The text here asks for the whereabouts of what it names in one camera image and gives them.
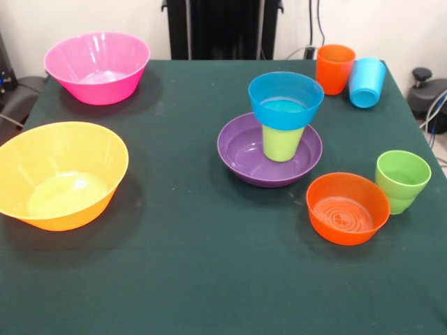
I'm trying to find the purple bowl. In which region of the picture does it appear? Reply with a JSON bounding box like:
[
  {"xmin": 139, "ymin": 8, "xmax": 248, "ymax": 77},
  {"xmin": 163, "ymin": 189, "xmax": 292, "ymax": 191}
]
[{"xmin": 217, "ymin": 111, "xmax": 323, "ymax": 188}]

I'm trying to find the small blue bowl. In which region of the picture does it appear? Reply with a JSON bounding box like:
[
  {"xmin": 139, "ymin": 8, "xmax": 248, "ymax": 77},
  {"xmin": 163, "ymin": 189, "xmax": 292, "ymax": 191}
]
[{"xmin": 248, "ymin": 71, "xmax": 325, "ymax": 131}]

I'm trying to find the blue cable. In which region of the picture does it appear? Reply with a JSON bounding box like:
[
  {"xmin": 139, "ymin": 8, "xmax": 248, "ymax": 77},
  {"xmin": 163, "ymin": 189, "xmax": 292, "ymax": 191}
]
[{"xmin": 420, "ymin": 89, "xmax": 447, "ymax": 147}]

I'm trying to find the dark green tablecloth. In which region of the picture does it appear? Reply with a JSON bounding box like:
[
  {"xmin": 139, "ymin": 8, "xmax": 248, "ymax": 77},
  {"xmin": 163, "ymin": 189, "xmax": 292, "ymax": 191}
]
[{"xmin": 0, "ymin": 59, "xmax": 447, "ymax": 335}]

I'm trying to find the small orange bowl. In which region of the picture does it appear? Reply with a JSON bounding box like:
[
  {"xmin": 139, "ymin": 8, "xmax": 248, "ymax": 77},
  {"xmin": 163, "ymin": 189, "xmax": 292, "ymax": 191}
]
[{"xmin": 305, "ymin": 172, "xmax": 391, "ymax": 246}]

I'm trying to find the large pink bowl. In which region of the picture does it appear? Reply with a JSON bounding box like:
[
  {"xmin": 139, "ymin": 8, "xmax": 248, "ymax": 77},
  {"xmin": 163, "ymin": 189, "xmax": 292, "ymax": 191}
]
[{"xmin": 43, "ymin": 31, "xmax": 152, "ymax": 106}]

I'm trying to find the black computer tower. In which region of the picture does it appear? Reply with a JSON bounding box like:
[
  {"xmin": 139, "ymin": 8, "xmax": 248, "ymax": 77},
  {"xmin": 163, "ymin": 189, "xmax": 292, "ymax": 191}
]
[{"xmin": 0, "ymin": 31, "xmax": 18, "ymax": 102}]

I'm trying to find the black equipment with knob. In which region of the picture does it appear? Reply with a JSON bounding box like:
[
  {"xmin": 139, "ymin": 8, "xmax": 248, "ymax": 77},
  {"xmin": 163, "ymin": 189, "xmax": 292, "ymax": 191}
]
[{"xmin": 407, "ymin": 68, "xmax": 447, "ymax": 121}]

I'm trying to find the blue cup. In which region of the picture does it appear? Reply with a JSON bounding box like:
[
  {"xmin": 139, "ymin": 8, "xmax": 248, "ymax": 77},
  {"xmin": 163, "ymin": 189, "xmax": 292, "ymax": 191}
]
[{"xmin": 349, "ymin": 57, "xmax": 388, "ymax": 109}]

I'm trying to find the green cup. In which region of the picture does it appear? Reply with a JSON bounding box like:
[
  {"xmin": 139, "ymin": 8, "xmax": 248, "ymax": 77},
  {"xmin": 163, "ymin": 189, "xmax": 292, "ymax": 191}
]
[
  {"xmin": 383, "ymin": 193, "xmax": 419, "ymax": 216},
  {"xmin": 375, "ymin": 150, "xmax": 432, "ymax": 202}
]

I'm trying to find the orange cup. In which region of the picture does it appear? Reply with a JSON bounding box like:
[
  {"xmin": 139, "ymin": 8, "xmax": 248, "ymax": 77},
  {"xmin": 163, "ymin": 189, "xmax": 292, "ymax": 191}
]
[{"xmin": 316, "ymin": 44, "xmax": 356, "ymax": 96}]

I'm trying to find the large orange yellow bowl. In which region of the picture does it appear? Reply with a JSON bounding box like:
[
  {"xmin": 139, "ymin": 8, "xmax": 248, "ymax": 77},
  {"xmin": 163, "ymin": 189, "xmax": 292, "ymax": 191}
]
[{"xmin": 0, "ymin": 121, "xmax": 130, "ymax": 232}]

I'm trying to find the lime yellow cup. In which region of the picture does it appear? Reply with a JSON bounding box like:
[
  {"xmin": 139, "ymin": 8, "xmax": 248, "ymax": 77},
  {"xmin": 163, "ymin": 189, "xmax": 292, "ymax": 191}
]
[{"xmin": 262, "ymin": 124, "xmax": 305, "ymax": 163}]

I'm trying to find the white cable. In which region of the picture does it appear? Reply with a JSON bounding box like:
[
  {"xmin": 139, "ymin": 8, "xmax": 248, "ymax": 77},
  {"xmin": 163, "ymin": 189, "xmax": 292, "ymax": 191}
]
[{"xmin": 284, "ymin": 45, "xmax": 310, "ymax": 61}]

